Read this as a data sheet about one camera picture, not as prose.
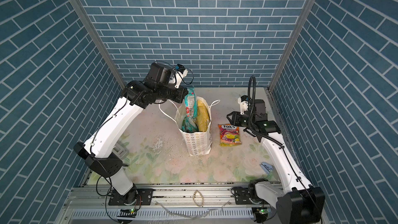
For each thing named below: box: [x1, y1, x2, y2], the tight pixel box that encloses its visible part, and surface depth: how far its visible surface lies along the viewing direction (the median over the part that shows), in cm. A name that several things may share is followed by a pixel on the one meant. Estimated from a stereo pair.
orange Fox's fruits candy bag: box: [218, 123, 243, 147], surface depth 93 cm
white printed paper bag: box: [175, 96, 213, 157], surface depth 75 cm
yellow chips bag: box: [197, 99, 211, 133], surface depth 80 cm
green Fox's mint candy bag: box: [184, 87, 198, 123], surface depth 72 cm
